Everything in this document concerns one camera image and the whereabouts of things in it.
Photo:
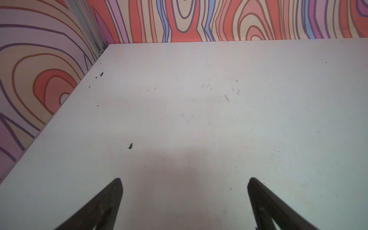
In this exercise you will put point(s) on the aluminium frame corner post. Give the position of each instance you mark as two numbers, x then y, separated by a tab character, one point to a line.
88	25

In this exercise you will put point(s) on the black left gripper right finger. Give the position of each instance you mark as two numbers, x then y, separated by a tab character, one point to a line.
269	210

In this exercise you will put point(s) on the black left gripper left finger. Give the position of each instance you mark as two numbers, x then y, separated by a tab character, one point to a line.
100	213

